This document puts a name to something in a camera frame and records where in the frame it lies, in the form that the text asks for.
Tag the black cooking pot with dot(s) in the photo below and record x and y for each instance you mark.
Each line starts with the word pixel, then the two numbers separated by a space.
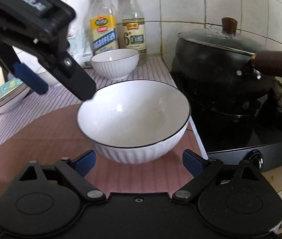
pixel 205 64

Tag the glass pot lid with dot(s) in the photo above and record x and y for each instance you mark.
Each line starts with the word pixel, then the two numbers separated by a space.
pixel 205 36

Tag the clear vinegar bottle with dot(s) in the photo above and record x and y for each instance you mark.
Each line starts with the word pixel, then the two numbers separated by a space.
pixel 133 37

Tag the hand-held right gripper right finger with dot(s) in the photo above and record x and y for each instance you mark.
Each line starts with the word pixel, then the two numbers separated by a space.
pixel 193 163

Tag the white seasoning packet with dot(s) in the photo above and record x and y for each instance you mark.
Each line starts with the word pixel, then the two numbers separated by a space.
pixel 81 47

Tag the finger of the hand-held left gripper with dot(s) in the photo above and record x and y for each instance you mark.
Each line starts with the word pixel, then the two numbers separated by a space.
pixel 78 79
pixel 31 78

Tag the yellow label cooking wine bottle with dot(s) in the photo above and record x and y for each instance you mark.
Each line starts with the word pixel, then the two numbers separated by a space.
pixel 104 34

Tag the black stove top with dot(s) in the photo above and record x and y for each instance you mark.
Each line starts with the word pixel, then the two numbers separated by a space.
pixel 230 134

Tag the striped printed table mat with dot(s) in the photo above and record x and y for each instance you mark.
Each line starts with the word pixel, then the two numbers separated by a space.
pixel 43 134

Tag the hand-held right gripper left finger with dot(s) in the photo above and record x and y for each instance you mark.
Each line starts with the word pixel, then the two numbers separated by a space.
pixel 86 162

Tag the blue fried egg plate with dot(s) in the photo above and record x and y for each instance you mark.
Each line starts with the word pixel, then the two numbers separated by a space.
pixel 3 89

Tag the white ribbed bowl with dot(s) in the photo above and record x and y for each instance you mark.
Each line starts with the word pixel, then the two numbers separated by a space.
pixel 116 64
pixel 136 114
pixel 47 78

